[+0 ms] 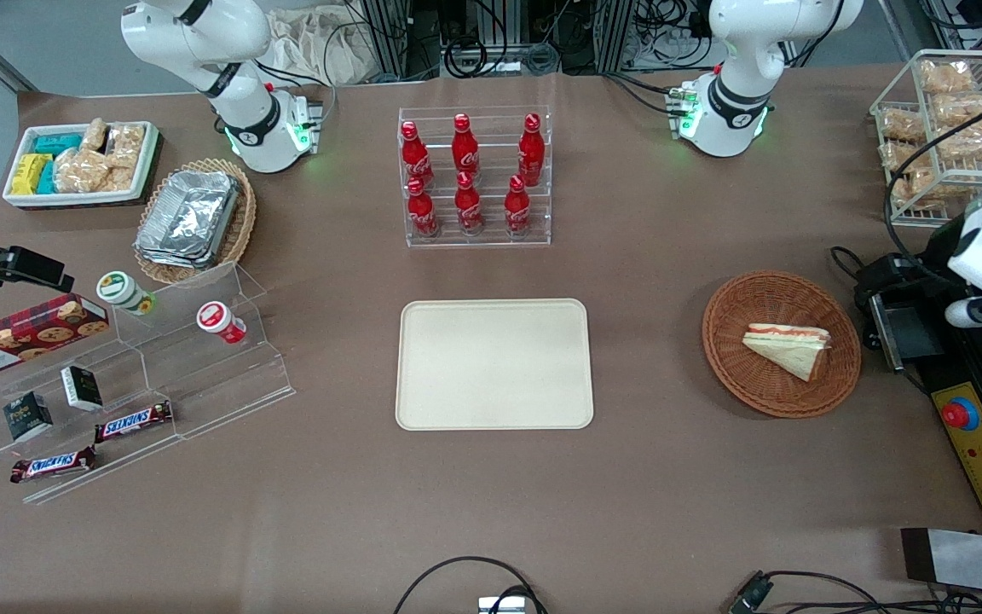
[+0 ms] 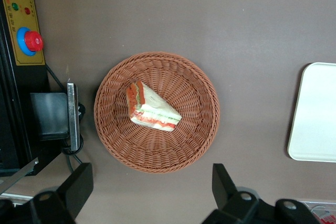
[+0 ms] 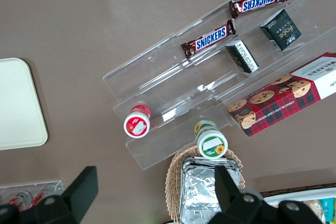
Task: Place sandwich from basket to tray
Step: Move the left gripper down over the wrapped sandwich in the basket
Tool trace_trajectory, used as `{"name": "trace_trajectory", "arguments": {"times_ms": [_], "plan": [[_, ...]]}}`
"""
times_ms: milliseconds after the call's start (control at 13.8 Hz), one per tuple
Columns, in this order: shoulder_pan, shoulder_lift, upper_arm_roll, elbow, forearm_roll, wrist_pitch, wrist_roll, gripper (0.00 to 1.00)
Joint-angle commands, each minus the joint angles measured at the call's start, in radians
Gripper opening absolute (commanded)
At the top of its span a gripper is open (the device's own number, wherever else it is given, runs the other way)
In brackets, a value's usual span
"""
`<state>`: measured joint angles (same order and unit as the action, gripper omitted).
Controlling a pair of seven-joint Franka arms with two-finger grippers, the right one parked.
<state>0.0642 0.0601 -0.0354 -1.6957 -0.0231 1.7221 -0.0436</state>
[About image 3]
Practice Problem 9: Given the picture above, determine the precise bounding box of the silver foil container stack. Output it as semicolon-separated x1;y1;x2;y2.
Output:
179;156;243;224

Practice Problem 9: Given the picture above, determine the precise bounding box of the black and white small box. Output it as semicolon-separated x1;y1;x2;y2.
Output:
225;39;260;74

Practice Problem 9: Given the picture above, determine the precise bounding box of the teal snack pack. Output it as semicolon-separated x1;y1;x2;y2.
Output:
321;198;336;222

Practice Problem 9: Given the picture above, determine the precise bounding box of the light wicker basket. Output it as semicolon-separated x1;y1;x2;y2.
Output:
164;147;246;221

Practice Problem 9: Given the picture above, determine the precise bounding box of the clear acrylic bottle rack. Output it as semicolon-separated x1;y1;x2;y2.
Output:
0;180;65;210

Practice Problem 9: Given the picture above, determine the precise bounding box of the Walkers red tartan cookie box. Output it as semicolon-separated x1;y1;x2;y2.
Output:
227;51;336;137

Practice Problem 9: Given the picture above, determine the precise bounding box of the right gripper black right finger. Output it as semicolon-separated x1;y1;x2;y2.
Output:
209;165;279;224

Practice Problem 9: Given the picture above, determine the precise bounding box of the black Face box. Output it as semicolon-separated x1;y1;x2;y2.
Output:
259;8;303;51

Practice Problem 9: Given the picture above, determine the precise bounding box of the beige plastic tray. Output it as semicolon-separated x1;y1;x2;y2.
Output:
0;58;49;152

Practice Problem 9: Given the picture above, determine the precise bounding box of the clear acrylic stepped shelf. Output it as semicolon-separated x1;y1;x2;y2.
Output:
102;0;336;171

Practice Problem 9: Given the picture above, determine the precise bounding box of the clear bagged sandwich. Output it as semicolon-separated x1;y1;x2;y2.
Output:
301;199;323;223

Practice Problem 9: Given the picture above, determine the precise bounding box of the green lid sunflower cup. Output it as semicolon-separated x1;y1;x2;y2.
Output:
193;120;229;159

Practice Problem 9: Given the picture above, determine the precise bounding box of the red lid yogurt cup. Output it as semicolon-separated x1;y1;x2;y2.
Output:
123;104;152;138

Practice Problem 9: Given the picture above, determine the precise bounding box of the Snickers chocolate bar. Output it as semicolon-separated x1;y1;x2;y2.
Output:
228;0;290;20
180;19;236;60

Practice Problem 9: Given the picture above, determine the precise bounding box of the white rectangular snack bin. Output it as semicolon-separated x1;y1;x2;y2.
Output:
262;189;336;224

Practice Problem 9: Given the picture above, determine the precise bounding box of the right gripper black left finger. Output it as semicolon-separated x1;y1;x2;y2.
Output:
18;166;99;224

